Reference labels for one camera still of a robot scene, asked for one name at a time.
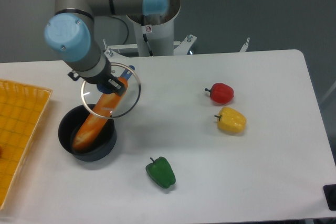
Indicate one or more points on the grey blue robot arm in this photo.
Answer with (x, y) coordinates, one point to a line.
(70, 35)

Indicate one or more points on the yellow toy bell pepper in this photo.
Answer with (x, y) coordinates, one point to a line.
(230, 120)

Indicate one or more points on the toy baguette bread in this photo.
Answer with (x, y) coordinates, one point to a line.
(93, 125)

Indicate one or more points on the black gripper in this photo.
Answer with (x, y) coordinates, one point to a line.
(102, 77)

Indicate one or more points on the red toy bell pepper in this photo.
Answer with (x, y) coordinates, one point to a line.
(221, 93)

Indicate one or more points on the green toy bell pepper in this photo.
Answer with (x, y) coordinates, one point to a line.
(160, 171)

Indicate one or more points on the dark pot with blue handle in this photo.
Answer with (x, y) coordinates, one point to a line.
(69, 126)

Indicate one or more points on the black device at table edge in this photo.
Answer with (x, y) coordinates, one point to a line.
(330, 195)

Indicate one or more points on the glass pot lid blue knob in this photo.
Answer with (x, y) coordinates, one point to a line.
(90, 95)

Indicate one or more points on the yellow plastic basket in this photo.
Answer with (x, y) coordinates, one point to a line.
(22, 107)

